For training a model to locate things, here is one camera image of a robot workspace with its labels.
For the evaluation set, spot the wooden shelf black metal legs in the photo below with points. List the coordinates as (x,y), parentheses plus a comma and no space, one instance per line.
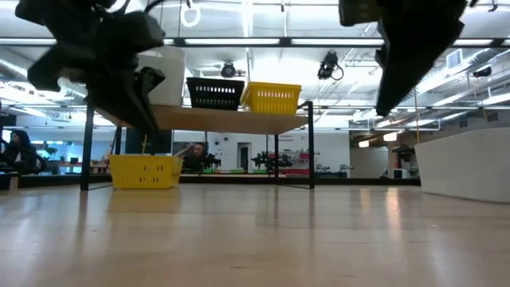
(223,119)

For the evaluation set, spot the person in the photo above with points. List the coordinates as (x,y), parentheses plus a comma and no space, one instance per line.
(197,151)
(20,151)

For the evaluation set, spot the white plastic bin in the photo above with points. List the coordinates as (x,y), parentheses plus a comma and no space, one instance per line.
(466,167)
(171,91)

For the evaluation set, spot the black background robot arm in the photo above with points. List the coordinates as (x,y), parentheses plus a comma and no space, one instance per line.
(211,160)
(271,161)

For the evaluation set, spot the yellow slotted plastic basket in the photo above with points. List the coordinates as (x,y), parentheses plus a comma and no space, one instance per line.
(271,107)
(275,84)
(119,179)

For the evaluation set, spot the black ceiling fixture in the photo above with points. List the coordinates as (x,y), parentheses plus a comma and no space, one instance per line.
(482,72)

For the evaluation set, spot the black metal table frame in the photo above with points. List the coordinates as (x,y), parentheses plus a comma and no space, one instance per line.
(358,181)

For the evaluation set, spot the small white box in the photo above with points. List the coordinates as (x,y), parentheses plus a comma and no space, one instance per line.
(400,173)

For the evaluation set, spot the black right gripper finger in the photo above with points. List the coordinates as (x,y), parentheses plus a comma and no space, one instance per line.
(410,68)

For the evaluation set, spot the black wall screen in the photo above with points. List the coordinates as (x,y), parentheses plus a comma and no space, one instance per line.
(159,142)

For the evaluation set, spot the round black ceiling camera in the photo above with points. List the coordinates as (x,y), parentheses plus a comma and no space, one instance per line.
(228,69)

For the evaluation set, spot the white ceiling air vent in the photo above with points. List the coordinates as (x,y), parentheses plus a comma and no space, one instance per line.
(454,59)

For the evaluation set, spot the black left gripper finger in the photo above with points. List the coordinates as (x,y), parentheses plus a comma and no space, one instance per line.
(123,103)
(153,81)

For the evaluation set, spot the black slotted plastic basket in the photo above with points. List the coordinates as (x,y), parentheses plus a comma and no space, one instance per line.
(215,79)
(215,104)

